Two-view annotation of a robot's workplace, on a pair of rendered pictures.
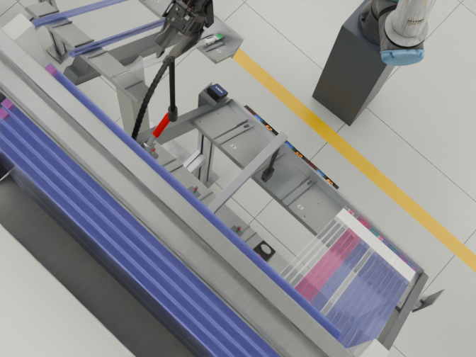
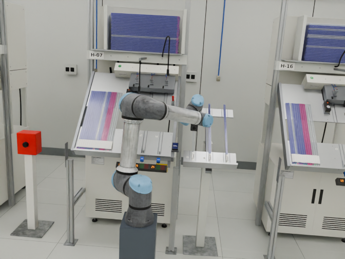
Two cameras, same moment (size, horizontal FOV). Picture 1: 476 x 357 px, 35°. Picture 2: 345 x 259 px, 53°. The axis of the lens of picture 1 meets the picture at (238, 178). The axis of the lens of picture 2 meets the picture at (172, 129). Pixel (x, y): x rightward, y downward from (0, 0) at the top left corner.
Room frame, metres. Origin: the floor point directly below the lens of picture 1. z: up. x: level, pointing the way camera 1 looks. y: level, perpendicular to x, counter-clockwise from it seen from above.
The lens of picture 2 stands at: (2.76, -0.90, 1.43)
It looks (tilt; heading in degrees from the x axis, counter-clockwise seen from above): 13 degrees down; 154
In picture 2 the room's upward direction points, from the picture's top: 3 degrees clockwise
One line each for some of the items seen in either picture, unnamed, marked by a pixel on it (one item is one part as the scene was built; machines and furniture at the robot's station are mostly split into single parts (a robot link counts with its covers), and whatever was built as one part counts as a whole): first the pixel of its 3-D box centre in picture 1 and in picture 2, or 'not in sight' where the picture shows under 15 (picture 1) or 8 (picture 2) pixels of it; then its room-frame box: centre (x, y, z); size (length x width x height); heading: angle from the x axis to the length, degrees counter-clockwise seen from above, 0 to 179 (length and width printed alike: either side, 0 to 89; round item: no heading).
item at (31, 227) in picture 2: not in sight; (31, 182); (0.12, -0.76, 0.39); 0.24 x 0.24 x 0.78; 61
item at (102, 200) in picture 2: not in sight; (135, 177); (0.07, 0.09, 0.31); 0.70 x 0.65 x 0.62; 61
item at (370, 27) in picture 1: (387, 15); (139, 211); (1.22, -0.31, 0.60); 0.15 x 0.15 x 0.10
